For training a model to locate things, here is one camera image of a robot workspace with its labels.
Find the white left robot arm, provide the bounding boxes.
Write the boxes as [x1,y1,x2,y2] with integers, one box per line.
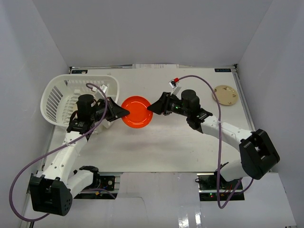
[29,94,130,216]

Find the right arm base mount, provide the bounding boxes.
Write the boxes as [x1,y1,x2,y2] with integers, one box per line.
[196,162,245,201]

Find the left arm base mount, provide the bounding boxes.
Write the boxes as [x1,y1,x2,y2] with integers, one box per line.
[75,175,120,200]

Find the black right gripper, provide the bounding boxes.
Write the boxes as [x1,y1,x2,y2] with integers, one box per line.
[147,92,190,117]

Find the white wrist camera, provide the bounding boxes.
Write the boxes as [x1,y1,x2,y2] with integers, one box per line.
[169,78,181,95]
[91,84,108,94]

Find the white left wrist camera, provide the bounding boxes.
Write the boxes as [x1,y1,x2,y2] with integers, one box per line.
[91,84,108,94]

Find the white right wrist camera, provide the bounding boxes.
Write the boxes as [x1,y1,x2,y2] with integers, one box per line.
[169,78,181,95]

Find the white plastic basket bin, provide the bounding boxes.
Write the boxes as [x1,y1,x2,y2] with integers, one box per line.
[40,74,120,130]

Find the cream round plate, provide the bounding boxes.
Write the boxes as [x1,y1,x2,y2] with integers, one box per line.
[214,85,239,106]

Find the orange round plate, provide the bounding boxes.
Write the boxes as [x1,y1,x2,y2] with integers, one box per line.
[121,96,153,129]

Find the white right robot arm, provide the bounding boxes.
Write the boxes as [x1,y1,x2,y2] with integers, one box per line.
[147,89,280,190]

